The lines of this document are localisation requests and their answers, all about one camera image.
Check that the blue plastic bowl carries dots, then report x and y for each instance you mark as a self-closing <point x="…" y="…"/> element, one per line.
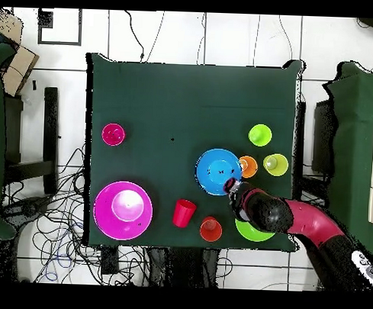
<point x="213" y="170"/>

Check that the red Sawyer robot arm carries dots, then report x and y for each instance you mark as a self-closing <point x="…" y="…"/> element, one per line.
<point x="312" y="223"/>

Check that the dark green tablecloth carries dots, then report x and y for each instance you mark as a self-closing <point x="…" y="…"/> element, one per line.
<point x="191" y="99"/>

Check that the black stand frame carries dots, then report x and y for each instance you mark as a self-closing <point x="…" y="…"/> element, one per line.
<point x="50" y="125"/>

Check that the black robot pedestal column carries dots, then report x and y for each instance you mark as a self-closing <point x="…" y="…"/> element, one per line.
<point x="182" y="267"/>

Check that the yellow plastic cup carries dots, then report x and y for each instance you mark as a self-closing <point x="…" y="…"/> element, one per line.
<point x="280" y="167"/>

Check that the black box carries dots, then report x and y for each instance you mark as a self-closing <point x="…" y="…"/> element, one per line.
<point x="321" y="137"/>

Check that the magenta plastic cup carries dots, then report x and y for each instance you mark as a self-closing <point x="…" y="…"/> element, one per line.
<point x="113" y="134"/>

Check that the light green plastic cup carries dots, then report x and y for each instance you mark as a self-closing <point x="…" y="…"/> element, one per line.
<point x="263" y="139"/>

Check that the orange plastic cup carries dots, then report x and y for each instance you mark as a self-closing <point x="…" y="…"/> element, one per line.
<point x="250" y="167"/>

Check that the large green plastic bowl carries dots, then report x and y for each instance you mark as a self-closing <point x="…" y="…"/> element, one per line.
<point x="251" y="234"/>

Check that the grey base with black knob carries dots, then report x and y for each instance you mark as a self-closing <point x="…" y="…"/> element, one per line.
<point x="29" y="208"/>

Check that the red plastic cup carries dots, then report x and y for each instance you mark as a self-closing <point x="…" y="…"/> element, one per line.
<point x="183" y="214"/>

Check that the brown cardboard box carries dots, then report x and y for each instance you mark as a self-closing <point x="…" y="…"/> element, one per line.
<point x="18" y="66"/>

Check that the large pink plastic bowl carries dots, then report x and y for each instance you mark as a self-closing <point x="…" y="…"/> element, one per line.
<point x="105" y="209"/>

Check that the red-orange plastic cup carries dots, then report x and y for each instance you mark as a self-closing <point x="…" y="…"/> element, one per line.
<point x="210" y="233"/>

